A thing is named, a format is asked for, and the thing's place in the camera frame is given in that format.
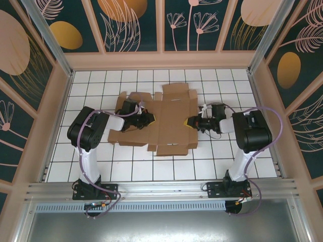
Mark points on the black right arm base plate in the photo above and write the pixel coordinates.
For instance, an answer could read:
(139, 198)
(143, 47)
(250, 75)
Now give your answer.
(214, 190)

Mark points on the grey metal sheet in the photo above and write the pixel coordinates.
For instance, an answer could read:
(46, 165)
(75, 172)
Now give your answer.
(161, 227)

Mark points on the small circuit board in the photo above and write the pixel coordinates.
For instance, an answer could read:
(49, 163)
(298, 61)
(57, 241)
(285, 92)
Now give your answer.
(96, 204)

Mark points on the brown cardboard box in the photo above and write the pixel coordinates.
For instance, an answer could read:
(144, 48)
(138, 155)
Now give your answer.
(171, 126)

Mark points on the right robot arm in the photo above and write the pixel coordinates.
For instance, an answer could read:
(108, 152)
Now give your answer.
(239, 164)

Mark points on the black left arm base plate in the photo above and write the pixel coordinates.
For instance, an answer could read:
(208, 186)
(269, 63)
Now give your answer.
(111, 189)

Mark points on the aluminium mounting rail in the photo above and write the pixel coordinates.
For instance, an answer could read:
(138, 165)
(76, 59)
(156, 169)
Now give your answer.
(161, 187)

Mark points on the aluminium side rail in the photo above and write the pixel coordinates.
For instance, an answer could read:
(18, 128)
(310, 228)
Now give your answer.
(66, 95)
(260, 100)

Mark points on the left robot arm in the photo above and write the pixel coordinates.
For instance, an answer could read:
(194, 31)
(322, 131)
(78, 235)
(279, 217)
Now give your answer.
(88, 161)

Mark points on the aluminium frame post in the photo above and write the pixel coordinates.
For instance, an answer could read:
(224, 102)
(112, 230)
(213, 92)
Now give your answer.
(50, 40)
(265, 35)

